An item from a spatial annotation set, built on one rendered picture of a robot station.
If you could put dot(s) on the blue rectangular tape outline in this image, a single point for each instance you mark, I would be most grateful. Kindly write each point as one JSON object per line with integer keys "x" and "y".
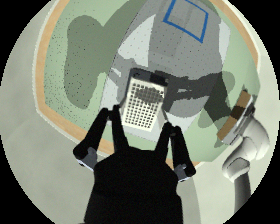
{"x": 204, "y": 27}

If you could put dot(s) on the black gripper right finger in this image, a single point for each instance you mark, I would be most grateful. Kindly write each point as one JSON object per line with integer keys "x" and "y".
{"x": 182, "y": 164}

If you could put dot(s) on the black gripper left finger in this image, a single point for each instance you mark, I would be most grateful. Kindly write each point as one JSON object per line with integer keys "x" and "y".
{"x": 86, "y": 151}

